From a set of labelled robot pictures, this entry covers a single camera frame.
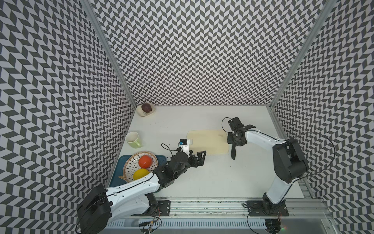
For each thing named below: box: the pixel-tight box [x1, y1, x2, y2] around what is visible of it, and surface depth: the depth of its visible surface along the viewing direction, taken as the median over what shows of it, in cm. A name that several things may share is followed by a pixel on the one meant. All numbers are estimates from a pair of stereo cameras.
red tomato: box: [138, 154, 153, 169], surface depth 85 cm
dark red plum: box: [141, 102, 152, 114], surface depth 116 cm
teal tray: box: [109, 155, 167, 188], surface depth 86 cm
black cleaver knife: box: [230, 143, 236, 160], surface depth 95 cm
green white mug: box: [125, 131, 142, 149], surface depth 91 cm
